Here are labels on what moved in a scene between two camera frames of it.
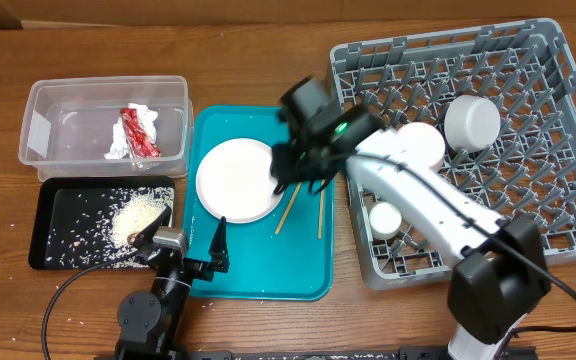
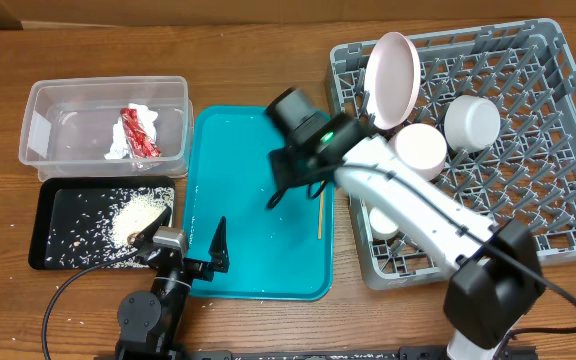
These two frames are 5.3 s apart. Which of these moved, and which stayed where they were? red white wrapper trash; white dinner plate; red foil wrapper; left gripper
Moved: white dinner plate
Stayed: left gripper; red white wrapper trash; red foil wrapper
